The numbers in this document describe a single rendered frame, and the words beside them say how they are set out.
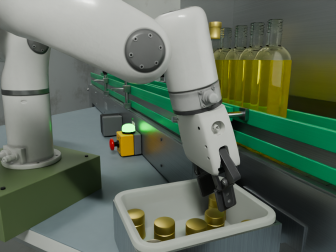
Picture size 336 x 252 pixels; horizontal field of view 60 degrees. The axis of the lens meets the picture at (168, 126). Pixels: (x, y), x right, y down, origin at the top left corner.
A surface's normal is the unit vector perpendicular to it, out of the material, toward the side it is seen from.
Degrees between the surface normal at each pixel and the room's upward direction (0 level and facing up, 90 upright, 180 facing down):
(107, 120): 90
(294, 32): 90
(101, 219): 0
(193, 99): 98
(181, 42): 98
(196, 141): 106
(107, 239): 0
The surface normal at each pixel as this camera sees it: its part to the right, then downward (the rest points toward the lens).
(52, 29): -0.22, 0.39
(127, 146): 0.37, 0.21
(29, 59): 0.68, 0.33
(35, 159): 0.57, 0.20
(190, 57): 0.04, 0.32
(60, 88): 0.87, 0.11
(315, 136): -0.93, 0.08
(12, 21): -0.51, 0.47
